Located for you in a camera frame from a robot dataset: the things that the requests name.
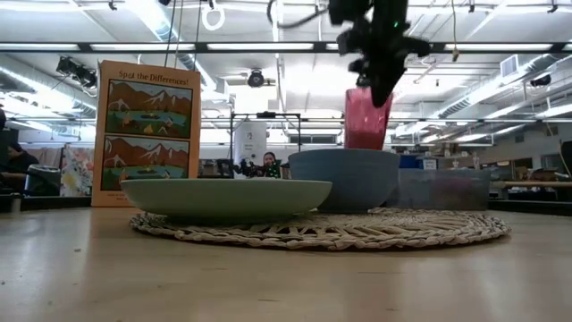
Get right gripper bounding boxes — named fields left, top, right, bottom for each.
left=337, top=0, right=433, bottom=108

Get red plastic cup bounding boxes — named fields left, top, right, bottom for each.
left=343, top=87, right=394, bottom=151

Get blue bowl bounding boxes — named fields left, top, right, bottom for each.
left=288, top=148, right=401, bottom=214

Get green plate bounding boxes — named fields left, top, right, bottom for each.
left=119, top=177, right=333, bottom=221

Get orange cereal box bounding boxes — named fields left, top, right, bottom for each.
left=91, top=60, right=202, bottom=208

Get grey plastic bin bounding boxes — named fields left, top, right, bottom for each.
left=392, top=168, right=492, bottom=211

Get round black ceiling fixture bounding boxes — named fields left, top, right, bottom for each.
left=247, top=69, right=266, bottom=89

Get person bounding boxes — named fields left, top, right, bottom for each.
left=0, top=141, right=40, bottom=193
left=261, top=151, right=283, bottom=180

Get round woven straw placemat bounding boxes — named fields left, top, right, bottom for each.
left=129, top=207, right=512, bottom=251

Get black light bar beam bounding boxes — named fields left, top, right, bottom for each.
left=0, top=41, right=572, bottom=55

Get floral cloth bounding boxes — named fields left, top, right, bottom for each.
left=60, top=145, right=96, bottom=198

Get black trash can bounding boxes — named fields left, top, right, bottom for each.
left=24, top=164, right=62, bottom=197

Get hanging yellow tag cable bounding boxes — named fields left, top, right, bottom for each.
left=450, top=0, right=461, bottom=63

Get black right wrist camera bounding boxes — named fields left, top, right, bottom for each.
left=328, top=0, right=375, bottom=27

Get black metal frame stand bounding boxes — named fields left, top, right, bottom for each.
left=230, top=111, right=302, bottom=171

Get white cable ring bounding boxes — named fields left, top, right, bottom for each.
left=200, top=3, right=226, bottom=31

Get black ceiling camera cluster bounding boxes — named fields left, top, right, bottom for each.
left=55, top=55, right=98, bottom=89

